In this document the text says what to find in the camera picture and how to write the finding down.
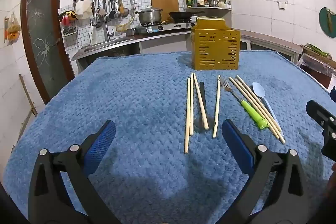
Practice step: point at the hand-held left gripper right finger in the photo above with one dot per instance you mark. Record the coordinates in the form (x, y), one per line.
(237, 145)

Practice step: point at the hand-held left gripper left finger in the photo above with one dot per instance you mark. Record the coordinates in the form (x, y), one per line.
(101, 142)

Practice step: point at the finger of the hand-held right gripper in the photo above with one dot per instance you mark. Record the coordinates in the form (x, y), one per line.
(319, 111)
(333, 94)

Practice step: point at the light blue plastic spoon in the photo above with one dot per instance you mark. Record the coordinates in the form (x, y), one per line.
(259, 91)

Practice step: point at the yellow perforated utensil holder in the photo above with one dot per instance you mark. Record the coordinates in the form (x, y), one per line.
(215, 50)

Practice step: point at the plastic-covered wooden crate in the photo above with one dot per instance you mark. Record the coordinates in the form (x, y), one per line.
(317, 66)

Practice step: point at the blue textured towel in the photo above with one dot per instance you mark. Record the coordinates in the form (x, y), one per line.
(131, 108)

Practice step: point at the green vegetables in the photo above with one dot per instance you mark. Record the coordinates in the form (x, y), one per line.
(317, 49)

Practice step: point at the green round board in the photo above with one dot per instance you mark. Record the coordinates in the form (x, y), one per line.
(326, 22)

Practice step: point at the low side cabinet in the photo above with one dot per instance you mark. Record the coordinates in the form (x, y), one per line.
(273, 43)

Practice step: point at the wooden stick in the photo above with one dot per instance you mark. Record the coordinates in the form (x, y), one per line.
(26, 92)

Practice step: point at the steel sink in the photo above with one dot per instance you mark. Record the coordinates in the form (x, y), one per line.
(107, 44)

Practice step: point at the steel faucet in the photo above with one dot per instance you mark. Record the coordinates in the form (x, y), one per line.
(107, 29)

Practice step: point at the small steel cup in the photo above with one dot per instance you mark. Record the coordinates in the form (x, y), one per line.
(130, 32)

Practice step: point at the steel kitchen counter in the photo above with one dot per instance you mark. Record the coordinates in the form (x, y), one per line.
(157, 35)

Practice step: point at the brown frosted glass door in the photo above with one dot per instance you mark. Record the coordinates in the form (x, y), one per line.
(42, 29)

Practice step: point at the black hanging ladle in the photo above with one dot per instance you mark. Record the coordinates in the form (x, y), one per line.
(112, 14)

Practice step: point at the steel hanging ladle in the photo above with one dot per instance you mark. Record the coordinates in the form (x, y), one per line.
(117, 14)

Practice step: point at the red and yellow gloves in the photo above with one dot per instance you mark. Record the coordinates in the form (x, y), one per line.
(67, 16)

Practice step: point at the steel gas stove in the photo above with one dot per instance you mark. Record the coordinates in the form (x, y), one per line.
(168, 26)

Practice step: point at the white hanging cloth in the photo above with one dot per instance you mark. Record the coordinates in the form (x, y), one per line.
(83, 9)

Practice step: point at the steel cooking pot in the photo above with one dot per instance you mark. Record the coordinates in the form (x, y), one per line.
(149, 16)

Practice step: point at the wooden hanging spatula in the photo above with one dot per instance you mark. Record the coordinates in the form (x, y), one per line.
(121, 6)

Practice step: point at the black frying pan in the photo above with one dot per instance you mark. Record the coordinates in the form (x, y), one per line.
(181, 14)

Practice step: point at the plastic bag of oranges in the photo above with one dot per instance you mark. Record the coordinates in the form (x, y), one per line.
(13, 29)

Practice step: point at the green bottle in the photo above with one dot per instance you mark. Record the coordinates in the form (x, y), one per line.
(188, 0)

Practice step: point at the white wall socket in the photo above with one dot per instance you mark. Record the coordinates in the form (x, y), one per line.
(282, 2)

